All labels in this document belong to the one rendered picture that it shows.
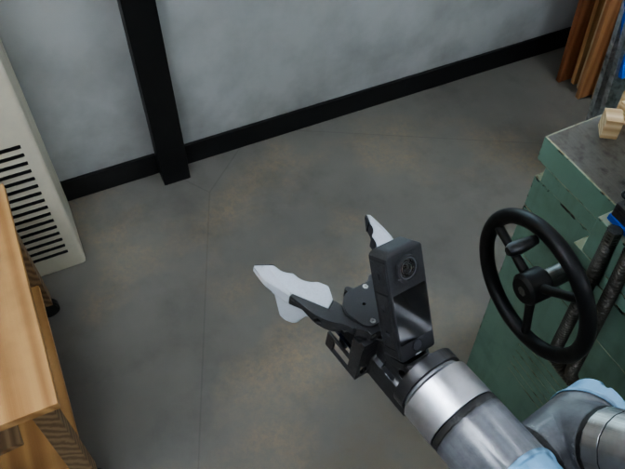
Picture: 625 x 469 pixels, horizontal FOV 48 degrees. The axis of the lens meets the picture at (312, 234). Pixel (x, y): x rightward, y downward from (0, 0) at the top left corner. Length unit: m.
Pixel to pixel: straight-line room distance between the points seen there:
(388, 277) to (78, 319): 1.71
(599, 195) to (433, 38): 1.51
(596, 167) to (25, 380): 1.19
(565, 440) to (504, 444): 0.14
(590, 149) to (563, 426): 0.75
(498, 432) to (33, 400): 1.08
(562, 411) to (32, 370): 1.10
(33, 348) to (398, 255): 1.10
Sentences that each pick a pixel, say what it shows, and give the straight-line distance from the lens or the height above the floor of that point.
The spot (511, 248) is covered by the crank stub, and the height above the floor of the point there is 0.93.
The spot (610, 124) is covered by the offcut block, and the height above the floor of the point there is 0.94.
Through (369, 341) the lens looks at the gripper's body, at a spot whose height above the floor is 1.23.
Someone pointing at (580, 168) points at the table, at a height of 0.90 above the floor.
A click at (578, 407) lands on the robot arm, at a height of 1.16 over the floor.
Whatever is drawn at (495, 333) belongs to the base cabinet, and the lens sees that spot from 1.87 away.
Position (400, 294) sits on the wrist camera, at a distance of 0.64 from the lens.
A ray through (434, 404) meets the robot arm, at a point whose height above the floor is 1.25.
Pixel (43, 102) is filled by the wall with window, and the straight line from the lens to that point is 2.30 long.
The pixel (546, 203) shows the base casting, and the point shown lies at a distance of 1.48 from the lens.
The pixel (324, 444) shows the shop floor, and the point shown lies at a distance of 1.97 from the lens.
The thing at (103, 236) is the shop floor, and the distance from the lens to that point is 2.43.
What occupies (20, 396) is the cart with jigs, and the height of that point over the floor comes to 0.53.
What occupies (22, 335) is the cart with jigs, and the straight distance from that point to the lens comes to 1.63.
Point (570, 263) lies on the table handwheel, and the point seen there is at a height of 0.94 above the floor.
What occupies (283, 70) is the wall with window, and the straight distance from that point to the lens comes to 2.48.
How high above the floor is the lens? 1.83
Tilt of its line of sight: 52 degrees down
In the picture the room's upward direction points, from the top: straight up
